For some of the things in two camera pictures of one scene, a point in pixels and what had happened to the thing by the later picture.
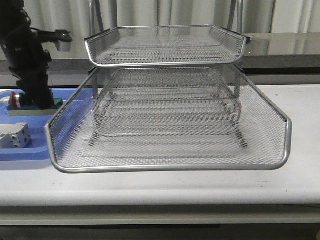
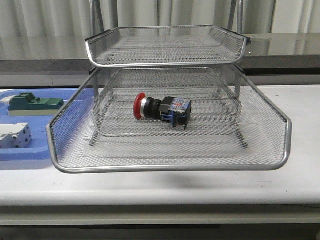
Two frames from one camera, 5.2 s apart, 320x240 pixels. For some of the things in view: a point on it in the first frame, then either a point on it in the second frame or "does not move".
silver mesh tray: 165,46 does not move
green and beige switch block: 58,104 does not move
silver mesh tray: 168,118 does not move
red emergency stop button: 13,106 → 177,110
